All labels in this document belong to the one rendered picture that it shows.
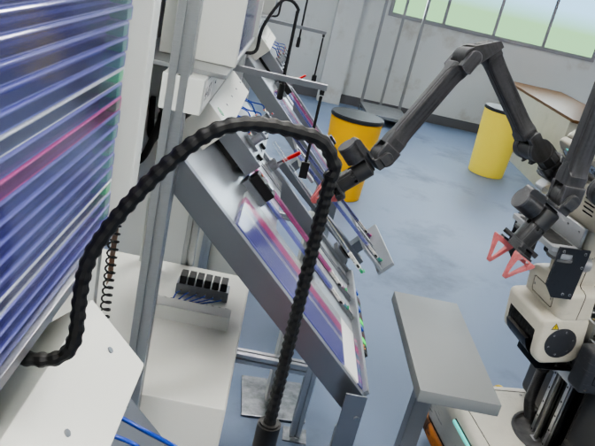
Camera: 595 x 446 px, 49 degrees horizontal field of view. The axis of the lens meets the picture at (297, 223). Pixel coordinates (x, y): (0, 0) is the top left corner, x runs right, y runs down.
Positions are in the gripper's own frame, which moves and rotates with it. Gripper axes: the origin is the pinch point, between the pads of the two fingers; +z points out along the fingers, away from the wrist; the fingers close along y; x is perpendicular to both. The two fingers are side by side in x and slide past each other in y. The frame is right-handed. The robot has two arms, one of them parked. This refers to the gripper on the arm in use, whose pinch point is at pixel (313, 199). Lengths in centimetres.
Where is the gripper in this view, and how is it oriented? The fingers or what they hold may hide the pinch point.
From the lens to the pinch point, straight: 200.6
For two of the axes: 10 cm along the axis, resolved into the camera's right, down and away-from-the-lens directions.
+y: -0.2, 3.8, -9.2
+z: -8.4, 4.9, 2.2
